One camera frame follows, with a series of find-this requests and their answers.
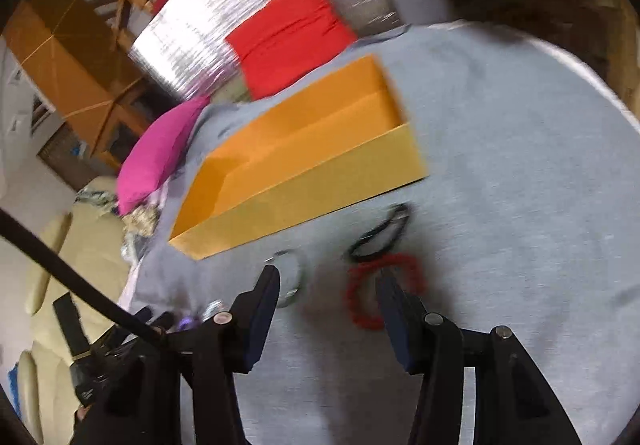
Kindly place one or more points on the grey blanket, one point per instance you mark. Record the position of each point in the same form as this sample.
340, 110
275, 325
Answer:
528, 217

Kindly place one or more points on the orange cardboard box tray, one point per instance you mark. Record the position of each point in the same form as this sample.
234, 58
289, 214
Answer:
343, 139

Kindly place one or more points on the magenta pillow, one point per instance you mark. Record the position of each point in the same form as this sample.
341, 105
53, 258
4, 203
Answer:
155, 156

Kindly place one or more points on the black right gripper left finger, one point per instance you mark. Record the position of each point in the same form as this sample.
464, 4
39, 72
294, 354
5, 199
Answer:
211, 354

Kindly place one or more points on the red pillow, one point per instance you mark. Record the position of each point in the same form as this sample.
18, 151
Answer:
285, 40

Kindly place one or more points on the dark metal bangle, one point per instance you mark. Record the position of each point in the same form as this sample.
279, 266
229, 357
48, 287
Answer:
291, 266

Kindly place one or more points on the wooden cabinet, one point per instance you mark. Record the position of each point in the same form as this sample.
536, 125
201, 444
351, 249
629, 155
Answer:
67, 51

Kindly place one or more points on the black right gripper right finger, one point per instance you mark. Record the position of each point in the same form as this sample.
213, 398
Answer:
514, 404

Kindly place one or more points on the patterned fabric bag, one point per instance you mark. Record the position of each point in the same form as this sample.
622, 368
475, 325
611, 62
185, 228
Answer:
139, 225

